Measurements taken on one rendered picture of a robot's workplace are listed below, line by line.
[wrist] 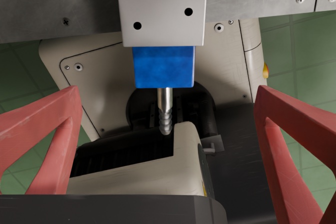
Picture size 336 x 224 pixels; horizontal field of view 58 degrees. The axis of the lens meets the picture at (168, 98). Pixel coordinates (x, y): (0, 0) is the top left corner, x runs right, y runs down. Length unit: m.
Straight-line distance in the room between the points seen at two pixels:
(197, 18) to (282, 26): 1.01
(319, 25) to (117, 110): 0.77
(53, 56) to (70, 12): 0.65
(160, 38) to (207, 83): 0.71
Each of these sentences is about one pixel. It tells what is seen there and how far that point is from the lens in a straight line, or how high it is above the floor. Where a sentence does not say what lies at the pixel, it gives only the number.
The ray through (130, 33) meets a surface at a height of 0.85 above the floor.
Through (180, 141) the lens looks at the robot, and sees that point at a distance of 0.42.
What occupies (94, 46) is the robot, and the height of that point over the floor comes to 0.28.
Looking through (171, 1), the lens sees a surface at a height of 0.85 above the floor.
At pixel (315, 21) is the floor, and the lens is 1.22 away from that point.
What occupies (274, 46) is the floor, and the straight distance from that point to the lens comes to 1.21.
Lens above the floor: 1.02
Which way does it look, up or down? 54 degrees down
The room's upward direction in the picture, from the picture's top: 179 degrees clockwise
